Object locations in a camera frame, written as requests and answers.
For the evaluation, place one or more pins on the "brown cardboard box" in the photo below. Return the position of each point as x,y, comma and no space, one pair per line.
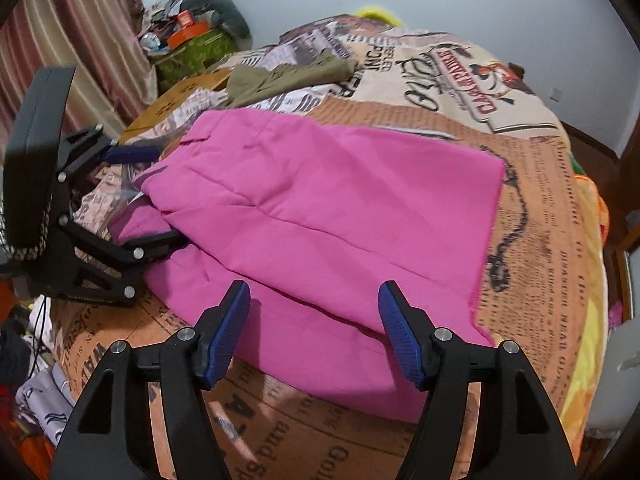
170,100

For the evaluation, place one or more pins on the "white wall socket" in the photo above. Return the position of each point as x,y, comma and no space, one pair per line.
554,92

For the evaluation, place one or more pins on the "khaki pants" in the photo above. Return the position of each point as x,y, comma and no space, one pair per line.
280,77

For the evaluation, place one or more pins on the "small red carton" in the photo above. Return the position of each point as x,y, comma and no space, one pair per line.
185,18

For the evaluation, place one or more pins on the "striped red beige curtain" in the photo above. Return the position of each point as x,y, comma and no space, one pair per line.
75,25

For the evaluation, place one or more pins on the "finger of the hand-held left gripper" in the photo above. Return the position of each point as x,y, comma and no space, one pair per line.
135,252
130,154

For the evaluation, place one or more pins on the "orange yellow bed sheet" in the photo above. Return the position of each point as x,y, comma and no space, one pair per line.
585,310

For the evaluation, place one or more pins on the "green fabric storage box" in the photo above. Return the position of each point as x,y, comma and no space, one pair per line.
195,55

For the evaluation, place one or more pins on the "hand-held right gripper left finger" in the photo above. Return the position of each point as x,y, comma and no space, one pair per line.
225,335

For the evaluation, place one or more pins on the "pile of crumpled clothes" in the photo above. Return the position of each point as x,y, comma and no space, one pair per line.
170,0

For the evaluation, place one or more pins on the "white patterned cloth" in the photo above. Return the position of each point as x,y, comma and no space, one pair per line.
45,400

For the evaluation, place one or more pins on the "white smooth object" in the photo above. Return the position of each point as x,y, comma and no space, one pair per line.
617,375

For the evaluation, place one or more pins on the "pink pants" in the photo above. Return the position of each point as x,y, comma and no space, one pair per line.
325,210

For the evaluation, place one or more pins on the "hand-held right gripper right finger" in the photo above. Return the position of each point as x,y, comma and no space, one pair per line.
400,335

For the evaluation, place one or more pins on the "bed with newspaper-print cover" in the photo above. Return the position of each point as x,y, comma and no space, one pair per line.
540,210

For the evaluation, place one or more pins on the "grey curved pillow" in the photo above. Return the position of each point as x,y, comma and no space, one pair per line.
230,10

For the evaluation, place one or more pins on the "flat orange box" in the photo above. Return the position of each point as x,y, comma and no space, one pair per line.
187,35

